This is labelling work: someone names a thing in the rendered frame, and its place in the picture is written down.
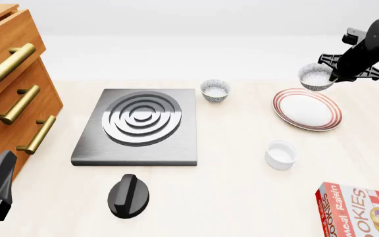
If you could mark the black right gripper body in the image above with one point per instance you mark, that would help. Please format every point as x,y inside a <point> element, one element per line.
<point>370,72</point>

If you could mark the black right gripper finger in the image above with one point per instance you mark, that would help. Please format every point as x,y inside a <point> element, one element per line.
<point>334,77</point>

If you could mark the patterned black-and-white bowl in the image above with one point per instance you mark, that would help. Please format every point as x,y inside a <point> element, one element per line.
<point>215,92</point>
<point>314,79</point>

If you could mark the white plate with red rings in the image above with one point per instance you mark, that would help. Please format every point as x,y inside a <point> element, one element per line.
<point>306,109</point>

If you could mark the flat stove plate with rings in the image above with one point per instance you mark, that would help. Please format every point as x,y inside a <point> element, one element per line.
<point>90,148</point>

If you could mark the red printed cookies box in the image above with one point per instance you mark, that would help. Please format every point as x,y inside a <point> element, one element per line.
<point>347,209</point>

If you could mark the small white ramekin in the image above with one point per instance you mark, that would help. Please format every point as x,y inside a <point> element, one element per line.
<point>280,155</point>

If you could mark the round black stove knob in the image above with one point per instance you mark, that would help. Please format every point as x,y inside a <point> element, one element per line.
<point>128,197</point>

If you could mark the wooden drawer, slightly open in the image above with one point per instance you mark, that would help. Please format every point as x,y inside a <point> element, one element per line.
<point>28,29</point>

